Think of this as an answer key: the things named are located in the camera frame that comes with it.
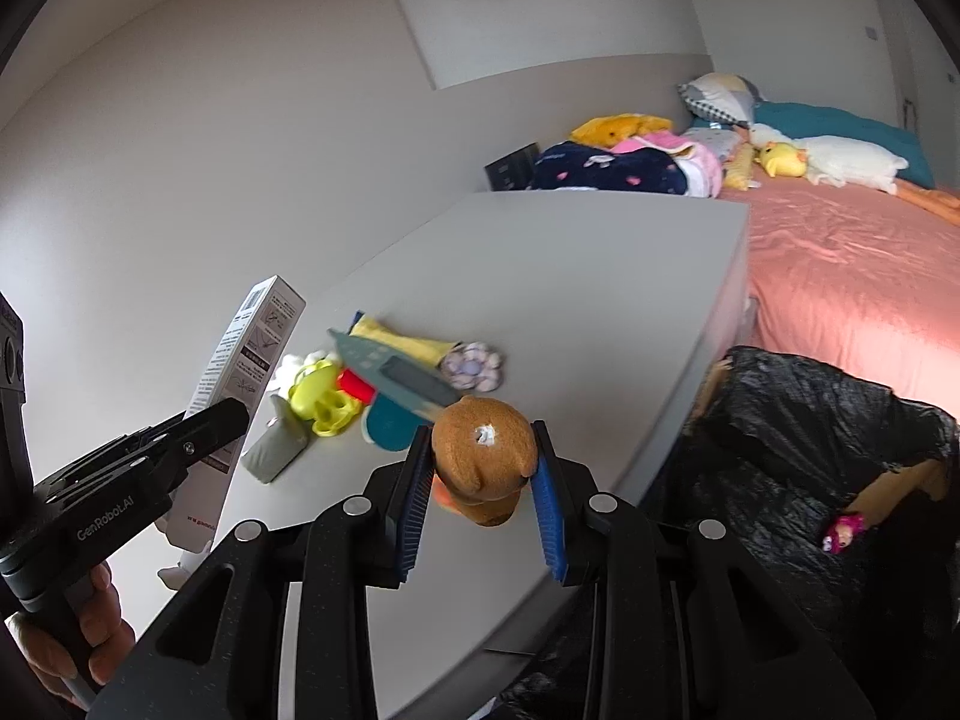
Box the brown plush toy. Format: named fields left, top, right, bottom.
left=431, top=397, right=539, bottom=527

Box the white cardboard box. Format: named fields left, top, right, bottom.
left=164, top=275, right=306, bottom=553

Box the teal dinosaur tape dispenser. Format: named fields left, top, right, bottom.
left=329, top=328, right=460, bottom=452

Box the yellow green plastic toy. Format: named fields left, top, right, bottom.
left=288, top=359, right=364, bottom=437

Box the purple paw plush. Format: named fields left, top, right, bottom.
left=439, top=341, right=503, bottom=394

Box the black trash bag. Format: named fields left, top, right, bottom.
left=493, top=344, right=960, bottom=720

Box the left hand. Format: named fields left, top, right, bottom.
left=5, top=562, right=137, bottom=709

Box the yellow blue pouch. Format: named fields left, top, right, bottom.
left=348, top=312, right=457, bottom=367

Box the pink doll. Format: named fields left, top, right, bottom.
left=822, top=512, right=866, bottom=554

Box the navy patterned blanket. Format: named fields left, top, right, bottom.
left=529, top=142, right=688, bottom=195

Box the pink bed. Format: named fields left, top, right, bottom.
left=721, top=176, right=958, bottom=415

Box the pink folded blanket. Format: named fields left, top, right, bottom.
left=612, top=130, right=724, bottom=199

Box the yellow plush toy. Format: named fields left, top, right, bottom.
left=569, top=114, right=674, bottom=149

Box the yellow duck plush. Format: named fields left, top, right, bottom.
left=757, top=142, right=807, bottom=179

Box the white goose plush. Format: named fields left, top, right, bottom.
left=748, top=124, right=908, bottom=195

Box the checkered pillow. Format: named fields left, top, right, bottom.
left=677, top=71, right=763, bottom=127

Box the teal pillow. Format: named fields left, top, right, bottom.
left=755, top=101, right=935, bottom=188

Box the black wall socket panel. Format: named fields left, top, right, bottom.
left=485, top=143, right=540, bottom=192

